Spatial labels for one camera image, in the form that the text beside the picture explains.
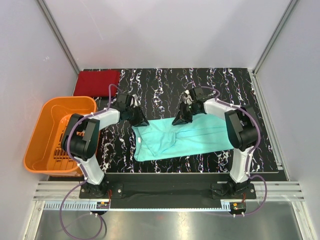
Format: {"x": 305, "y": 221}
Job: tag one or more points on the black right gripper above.
{"x": 185, "y": 112}

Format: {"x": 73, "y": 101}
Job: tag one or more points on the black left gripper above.
{"x": 136, "y": 115}

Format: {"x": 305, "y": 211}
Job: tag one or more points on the teal t shirt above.
{"x": 162, "y": 140}

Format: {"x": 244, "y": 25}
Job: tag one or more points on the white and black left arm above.
{"x": 81, "y": 138}

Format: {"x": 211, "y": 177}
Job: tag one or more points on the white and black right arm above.
{"x": 243, "y": 131}

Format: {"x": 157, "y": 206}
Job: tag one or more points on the folded red t shirt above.
{"x": 96, "y": 83}

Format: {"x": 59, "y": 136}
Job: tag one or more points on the orange plastic laundry basket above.
{"x": 44, "y": 154}

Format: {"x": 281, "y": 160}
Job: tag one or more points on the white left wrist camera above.
{"x": 134, "y": 101}

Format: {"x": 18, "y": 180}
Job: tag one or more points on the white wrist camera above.
{"x": 134, "y": 101}
{"x": 186, "y": 97}

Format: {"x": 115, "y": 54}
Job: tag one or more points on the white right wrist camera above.
{"x": 186, "y": 97}

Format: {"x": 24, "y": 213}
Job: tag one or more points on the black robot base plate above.
{"x": 173, "y": 188}

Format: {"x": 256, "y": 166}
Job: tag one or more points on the grey slotted cable duct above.
{"x": 116, "y": 206}

